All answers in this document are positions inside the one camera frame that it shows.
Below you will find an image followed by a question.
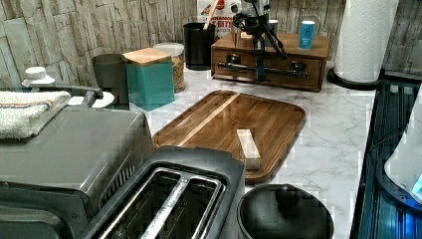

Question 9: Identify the white striped towel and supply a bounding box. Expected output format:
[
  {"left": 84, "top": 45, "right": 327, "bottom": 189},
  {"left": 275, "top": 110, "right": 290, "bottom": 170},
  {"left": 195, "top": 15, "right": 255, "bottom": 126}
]
[{"left": 0, "top": 91, "right": 71, "bottom": 139}]

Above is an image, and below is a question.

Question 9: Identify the black two-slot toaster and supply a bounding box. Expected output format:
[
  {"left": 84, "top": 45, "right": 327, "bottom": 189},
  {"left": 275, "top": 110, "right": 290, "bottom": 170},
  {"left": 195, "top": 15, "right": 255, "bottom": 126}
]
[{"left": 78, "top": 146, "right": 245, "bottom": 239}]

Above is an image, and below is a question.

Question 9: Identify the black dish drying rack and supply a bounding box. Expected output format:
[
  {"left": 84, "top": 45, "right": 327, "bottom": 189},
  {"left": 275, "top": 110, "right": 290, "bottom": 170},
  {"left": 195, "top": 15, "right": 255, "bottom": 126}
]
[{"left": 349, "top": 81, "right": 421, "bottom": 239}]

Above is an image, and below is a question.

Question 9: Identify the wooden drawer with black handle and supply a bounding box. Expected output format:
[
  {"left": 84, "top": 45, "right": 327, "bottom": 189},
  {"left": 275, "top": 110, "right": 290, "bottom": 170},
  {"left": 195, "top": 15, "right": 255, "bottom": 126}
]
[{"left": 211, "top": 50, "right": 326, "bottom": 92}]

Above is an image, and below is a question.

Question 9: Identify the wooden utensil handle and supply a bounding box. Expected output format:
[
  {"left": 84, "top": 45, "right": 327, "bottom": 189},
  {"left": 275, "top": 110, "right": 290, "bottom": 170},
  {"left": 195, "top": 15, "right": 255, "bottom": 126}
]
[{"left": 203, "top": 0, "right": 219, "bottom": 31}]

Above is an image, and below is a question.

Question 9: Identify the black utensil cup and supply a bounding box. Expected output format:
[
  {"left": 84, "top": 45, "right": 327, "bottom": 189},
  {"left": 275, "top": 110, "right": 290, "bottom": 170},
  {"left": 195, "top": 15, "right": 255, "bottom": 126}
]
[{"left": 183, "top": 22, "right": 215, "bottom": 71}]

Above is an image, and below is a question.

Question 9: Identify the white soap dispenser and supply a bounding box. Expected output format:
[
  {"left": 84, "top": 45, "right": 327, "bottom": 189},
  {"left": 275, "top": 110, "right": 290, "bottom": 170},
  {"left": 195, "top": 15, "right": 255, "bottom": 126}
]
[{"left": 21, "top": 67, "right": 55, "bottom": 88}]

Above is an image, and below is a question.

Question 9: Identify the dark grey canister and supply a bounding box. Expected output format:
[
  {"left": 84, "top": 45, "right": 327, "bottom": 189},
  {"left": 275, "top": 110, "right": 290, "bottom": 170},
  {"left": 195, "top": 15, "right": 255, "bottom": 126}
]
[{"left": 93, "top": 54, "right": 129, "bottom": 110}]

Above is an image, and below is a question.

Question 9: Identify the white paper towel roll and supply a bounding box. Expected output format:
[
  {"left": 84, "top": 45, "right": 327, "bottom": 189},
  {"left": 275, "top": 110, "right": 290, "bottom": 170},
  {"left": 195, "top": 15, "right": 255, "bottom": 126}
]
[{"left": 333, "top": 0, "right": 399, "bottom": 83}]

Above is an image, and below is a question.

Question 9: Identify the blue and white can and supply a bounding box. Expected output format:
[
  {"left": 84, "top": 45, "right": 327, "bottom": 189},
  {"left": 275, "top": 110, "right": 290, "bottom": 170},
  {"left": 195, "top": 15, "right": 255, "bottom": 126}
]
[{"left": 299, "top": 20, "right": 316, "bottom": 50}]

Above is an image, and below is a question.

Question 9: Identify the small white plate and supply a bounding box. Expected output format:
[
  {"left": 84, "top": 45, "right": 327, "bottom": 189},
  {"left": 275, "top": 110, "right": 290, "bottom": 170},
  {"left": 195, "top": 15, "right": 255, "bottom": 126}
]
[{"left": 68, "top": 92, "right": 114, "bottom": 109}]

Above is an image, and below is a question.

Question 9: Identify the red and white snack box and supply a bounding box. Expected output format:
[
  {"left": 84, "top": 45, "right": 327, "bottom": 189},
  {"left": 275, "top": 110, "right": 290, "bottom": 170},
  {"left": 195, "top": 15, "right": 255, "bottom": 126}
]
[{"left": 196, "top": 0, "right": 237, "bottom": 40}]

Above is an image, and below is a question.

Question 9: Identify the stick of butter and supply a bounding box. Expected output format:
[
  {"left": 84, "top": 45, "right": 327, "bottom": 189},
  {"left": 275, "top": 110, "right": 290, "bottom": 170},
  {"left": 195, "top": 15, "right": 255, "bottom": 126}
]
[{"left": 237, "top": 129, "right": 262, "bottom": 170}]

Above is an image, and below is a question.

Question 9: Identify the black paper towel holder base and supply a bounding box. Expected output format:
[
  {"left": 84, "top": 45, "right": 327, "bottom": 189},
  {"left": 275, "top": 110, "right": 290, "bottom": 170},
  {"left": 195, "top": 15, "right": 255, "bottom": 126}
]
[{"left": 326, "top": 68, "right": 385, "bottom": 91}]

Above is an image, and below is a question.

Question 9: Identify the black round pot lid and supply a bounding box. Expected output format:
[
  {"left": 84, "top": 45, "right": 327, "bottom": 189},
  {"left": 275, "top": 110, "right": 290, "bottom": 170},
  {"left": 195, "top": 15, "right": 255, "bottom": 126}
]
[{"left": 237, "top": 184, "right": 334, "bottom": 239}]

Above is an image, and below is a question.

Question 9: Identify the clear jar with cereal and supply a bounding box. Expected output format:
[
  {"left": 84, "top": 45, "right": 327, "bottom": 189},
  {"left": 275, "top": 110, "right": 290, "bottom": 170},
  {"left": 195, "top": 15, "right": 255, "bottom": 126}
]
[{"left": 153, "top": 43, "right": 185, "bottom": 94}]

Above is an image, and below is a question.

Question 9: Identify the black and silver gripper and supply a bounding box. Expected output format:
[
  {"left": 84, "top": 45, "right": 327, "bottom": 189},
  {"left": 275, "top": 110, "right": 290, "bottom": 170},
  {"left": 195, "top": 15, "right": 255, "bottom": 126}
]
[{"left": 232, "top": 0, "right": 288, "bottom": 81}]

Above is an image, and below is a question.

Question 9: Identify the large wooden cutting board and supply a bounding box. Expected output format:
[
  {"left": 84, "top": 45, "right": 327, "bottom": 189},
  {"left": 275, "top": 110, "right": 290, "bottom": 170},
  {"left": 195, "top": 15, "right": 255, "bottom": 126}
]
[{"left": 152, "top": 91, "right": 306, "bottom": 184}]

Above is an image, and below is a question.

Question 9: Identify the grey toaster oven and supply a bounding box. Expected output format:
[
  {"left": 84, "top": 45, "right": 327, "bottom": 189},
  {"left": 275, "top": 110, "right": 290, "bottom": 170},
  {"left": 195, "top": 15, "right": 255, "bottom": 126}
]
[{"left": 0, "top": 85, "right": 152, "bottom": 239}]

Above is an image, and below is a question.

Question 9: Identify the teal canister with bamboo lid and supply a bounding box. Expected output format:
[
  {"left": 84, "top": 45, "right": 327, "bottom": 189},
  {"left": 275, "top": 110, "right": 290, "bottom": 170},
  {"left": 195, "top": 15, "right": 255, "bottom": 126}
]
[{"left": 123, "top": 48, "right": 174, "bottom": 111}]

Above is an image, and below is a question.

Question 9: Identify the wooden drawer cabinet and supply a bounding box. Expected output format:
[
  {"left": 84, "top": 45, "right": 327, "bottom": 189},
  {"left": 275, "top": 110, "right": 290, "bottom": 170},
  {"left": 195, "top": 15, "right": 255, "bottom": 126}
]
[{"left": 211, "top": 32, "right": 329, "bottom": 92}]

